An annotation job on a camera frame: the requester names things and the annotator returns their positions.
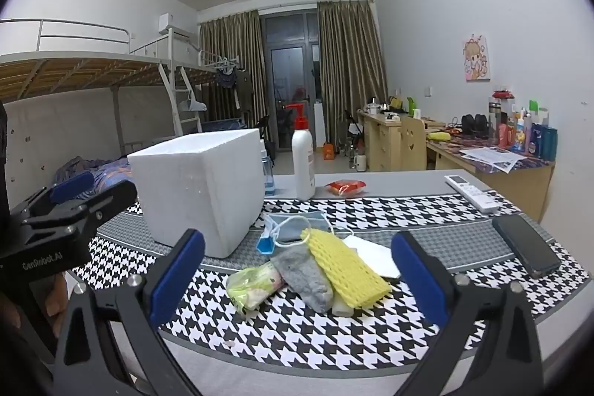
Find black headphones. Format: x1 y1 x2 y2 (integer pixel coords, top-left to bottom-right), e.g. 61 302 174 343
461 114 488 139

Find cartoon girl wall picture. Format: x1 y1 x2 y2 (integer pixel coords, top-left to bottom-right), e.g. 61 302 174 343
462 35 490 82

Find white tissue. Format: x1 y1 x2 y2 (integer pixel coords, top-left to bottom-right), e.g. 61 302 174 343
343 235 401 279

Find metal bunk bed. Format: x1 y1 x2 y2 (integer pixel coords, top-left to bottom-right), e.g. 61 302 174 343
1 18 215 157

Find green tissue pack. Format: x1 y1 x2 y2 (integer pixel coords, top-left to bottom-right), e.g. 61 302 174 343
225 261 285 315

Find blue face mask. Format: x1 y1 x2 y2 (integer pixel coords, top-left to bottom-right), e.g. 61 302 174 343
256 211 334 255

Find orange floor container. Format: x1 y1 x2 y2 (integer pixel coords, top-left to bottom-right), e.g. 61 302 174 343
322 143 335 161

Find wooden desk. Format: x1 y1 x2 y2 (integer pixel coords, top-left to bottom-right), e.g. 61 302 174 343
358 111 555 221

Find blue spray bottle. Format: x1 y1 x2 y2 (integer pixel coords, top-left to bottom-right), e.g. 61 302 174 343
260 140 276 196

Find white foam bar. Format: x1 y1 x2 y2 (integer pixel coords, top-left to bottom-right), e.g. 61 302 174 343
331 294 355 318

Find left brown curtain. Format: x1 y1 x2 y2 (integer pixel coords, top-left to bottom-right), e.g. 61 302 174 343
199 10 268 128

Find yellow foam net sleeve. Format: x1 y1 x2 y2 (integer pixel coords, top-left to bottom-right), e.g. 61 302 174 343
301 228 392 308

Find toiletry bottles group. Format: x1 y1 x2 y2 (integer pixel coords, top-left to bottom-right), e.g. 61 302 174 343
487 89 559 162

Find blue plaid blanket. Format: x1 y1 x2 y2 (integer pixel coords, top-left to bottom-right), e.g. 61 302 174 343
52 156 133 193

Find papers on desk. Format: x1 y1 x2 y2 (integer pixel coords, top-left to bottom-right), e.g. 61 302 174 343
461 147 526 174

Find grey sock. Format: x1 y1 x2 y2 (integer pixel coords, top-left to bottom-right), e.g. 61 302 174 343
271 244 334 314

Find brown curtain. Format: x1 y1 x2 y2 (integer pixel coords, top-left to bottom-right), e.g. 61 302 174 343
199 10 268 128
317 1 388 148

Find white styrofoam box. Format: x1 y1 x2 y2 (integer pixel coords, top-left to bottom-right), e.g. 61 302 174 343
128 129 265 258

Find wooden smiley chair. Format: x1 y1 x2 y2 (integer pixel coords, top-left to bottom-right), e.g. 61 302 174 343
401 117 427 171

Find white air conditioner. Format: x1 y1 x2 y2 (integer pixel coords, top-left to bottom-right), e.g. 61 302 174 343
158 13 193 38

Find white remote control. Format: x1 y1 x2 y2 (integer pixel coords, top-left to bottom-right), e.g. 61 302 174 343
445 175 500 214

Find glass balcony door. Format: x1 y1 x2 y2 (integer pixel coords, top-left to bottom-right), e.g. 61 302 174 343
260 8 325 151

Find right brown curtain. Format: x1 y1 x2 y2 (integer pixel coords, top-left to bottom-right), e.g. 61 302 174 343
317 1 388 148

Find white red pump bottle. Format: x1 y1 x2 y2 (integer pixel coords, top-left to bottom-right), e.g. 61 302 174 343
286 102 315 201

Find red snack packet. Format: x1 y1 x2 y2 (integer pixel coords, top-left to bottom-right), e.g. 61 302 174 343
325 179 366 198

